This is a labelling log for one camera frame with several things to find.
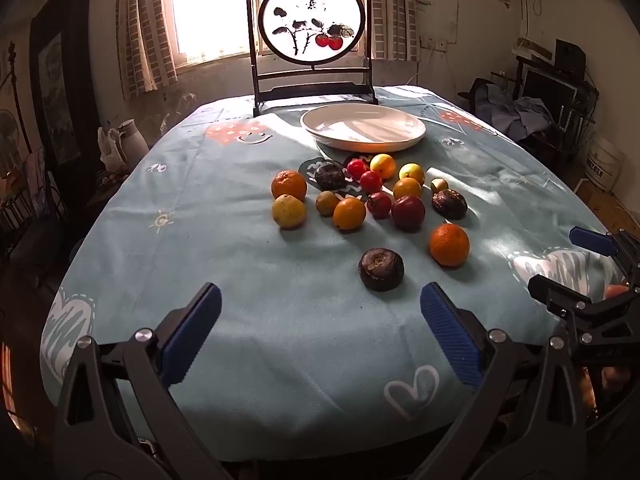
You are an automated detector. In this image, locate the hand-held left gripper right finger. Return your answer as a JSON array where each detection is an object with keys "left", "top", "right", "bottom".
[{"left": 415, "top": 281, "right": 591, "bottom": 480}]

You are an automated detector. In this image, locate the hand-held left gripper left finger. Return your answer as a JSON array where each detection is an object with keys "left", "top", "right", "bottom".
[{"left": 52, "top": 282, "right": 226, "bottom": 480}]

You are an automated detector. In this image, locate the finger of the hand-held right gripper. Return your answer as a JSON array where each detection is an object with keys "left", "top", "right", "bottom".
[
  {"left": 528, "top": 274, "right": 640, "bottom": 361},
  {"left": 569, "top": 226, "right": 640, "bottom": 283}
]

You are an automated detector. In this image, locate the large orange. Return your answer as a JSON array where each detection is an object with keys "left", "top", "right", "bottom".
[{"left": 429, "top": 223, "right": 471, "bottom": 268}]

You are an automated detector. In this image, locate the large dark red fruit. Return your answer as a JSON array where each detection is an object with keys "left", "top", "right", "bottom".
[{"left": 391, "top": 195, "right": 426, "bottom": 233}]

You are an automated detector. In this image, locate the dark water chestnut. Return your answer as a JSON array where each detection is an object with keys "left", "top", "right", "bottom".
[
  {"left": 432, "top": 189, "right": 469, "bottom": 221},
  {"left": 314, "top": 162, "right": 347, "bottom": 191}
]

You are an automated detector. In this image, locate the small dark red fruit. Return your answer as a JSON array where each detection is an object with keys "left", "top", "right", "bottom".
[{"left": 366, "top": 191, "right": 393, "bottom": 220}]

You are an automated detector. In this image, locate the yellow pear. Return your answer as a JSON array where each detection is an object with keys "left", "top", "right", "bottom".
[{"left": 271, "top": 194, "right": 307, "bottom": 231}]

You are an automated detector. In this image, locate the yellow-green citrus fruit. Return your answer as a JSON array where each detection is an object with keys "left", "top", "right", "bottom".
[{"left": 398, "top": 162, "right": 426, "bottom": 186}]

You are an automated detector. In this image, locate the bumpy orange tangerine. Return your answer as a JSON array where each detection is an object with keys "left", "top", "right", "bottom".
[{"left": 271, "top": 169, "right": 308, "bottom": 202}]

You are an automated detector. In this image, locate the dark water chestnut back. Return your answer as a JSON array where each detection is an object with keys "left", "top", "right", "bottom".
[{"left": 314, "top": 162, "right": 347, "bottom": 191}]

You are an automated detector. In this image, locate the white round plate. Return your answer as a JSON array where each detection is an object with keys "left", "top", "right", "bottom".
[{"left": 300, "top": 102, "right": 427, "bottom": 153}]

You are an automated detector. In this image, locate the person's right hand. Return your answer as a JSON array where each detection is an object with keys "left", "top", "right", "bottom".
[{"left": 580, "top": 284, "right": 633, "bottom": 411}]

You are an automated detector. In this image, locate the white bucket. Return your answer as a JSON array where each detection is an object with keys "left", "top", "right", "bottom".
[{"left": 585, "top": 137, "right": 626, "bottom": 193}]

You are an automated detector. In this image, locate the light blue printed tablecloth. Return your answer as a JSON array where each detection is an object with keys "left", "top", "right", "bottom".
[{"left": 40, "top": 85, "right": 626, "bottom": 461}]

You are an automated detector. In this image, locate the pile of clothes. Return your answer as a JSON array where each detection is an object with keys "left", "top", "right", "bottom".
[{"left": 460, "top": 77, "right": 556, "bottom": 141}]

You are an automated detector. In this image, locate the monitor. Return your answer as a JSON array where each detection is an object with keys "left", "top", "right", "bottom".
[{"left": 520, "top": 67, "right": 578, "bottom": 111}]

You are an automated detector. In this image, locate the black speaker box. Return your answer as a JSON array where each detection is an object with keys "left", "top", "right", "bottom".
[{"left": 555, "top": 39, "right": 586, "bottom": 73}]

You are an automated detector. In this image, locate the white plastic bag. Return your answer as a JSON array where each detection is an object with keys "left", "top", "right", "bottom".
[{"left": 97, "top": 127, "right": 123, "bottom": 171}]

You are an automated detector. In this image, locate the white jug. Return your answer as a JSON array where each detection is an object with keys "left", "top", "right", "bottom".
[{"left": 118, "top": 119, "right": 151, "bottom": 161}]

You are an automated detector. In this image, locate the checked curtain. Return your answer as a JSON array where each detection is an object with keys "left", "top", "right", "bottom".
[
  {"left": 362, "top": 0, "right": 421, "bottom": 61},
  {"left": 117, "top": 0, "right": 178, "bottom": 100}
]

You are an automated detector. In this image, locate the window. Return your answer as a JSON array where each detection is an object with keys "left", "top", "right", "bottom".
[{"left": 155, "top": 0, "right": 371, "bottom": 63}]

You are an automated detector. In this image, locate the black framed round painted screen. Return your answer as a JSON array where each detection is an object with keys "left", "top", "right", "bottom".
[{"left": 245, "top": 0, "right": 378, "bottom": 117}]

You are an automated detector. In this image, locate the dark framed wall picture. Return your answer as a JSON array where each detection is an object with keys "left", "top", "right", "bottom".
[{"left": 30, "top": 0, "right": 101, "bottom": 166}]

